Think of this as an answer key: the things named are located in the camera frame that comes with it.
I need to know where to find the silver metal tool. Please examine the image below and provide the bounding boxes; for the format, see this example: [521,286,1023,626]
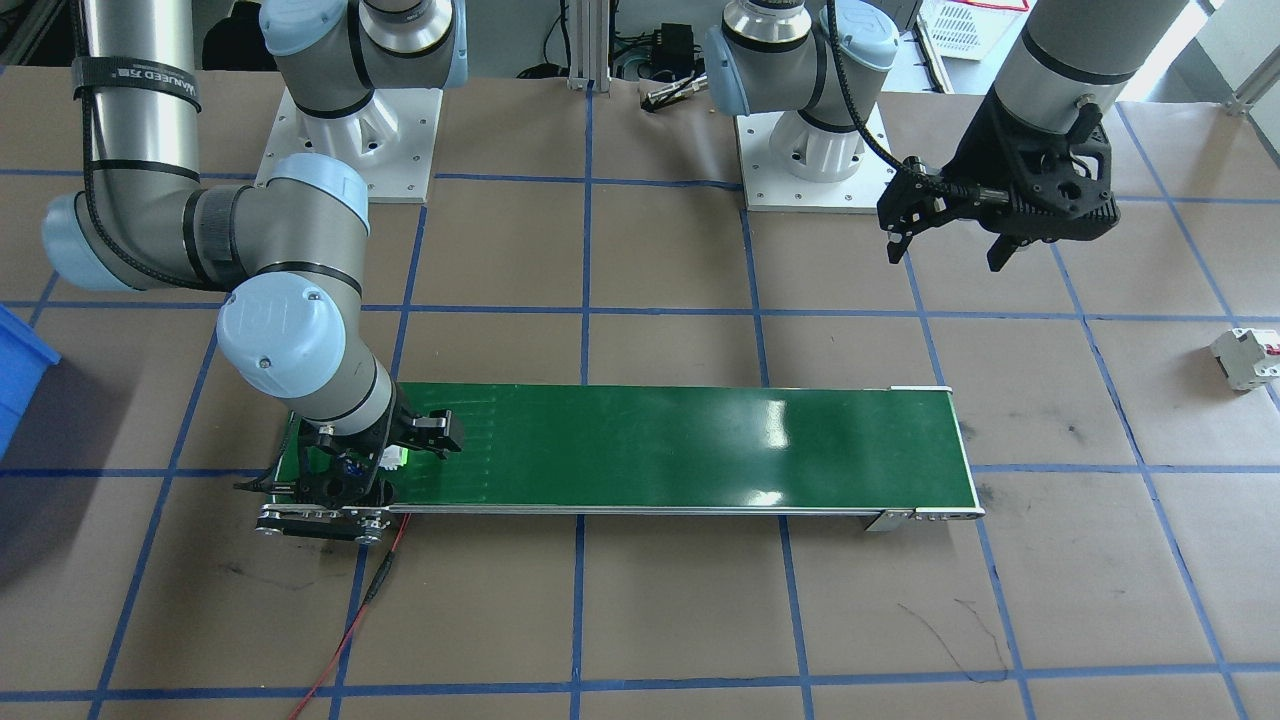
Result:
[643,73,713,109]

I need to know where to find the green conveyor belt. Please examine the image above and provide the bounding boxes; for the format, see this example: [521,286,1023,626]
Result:
[255,383,986,546]

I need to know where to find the white plastic basket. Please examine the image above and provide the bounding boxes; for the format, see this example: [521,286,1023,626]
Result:
[918,0,1033,63]

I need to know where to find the black charger block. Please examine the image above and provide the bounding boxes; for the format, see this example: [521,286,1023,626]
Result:
[650,22,701,73]

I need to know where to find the white circuit breaker red switch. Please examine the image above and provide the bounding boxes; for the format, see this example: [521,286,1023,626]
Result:
[1210,327,1280,393]

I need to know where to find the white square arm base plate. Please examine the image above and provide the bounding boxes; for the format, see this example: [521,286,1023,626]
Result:
[735,105,901,213]
[255,88,444,204]

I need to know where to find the red black conveyor wire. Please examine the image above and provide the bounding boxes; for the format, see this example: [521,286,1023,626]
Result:
[288,512,411,720]

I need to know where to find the blue plastic bin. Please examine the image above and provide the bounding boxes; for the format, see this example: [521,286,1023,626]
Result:
[0,305,63,461]

